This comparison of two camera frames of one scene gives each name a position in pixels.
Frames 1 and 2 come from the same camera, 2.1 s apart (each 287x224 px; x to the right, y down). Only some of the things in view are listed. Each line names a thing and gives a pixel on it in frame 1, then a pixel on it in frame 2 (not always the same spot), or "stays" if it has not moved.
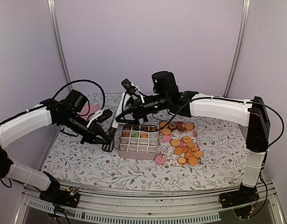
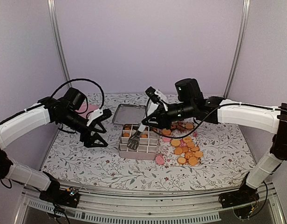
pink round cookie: x=159 y=160 stays
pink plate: x=93 y=108 stays
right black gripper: x=136 y=109 → x=160 y=116
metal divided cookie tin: x=138 y=142 stays
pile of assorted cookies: x=178 y=144 stays
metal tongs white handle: x=109 y=143 → x=133 y=142
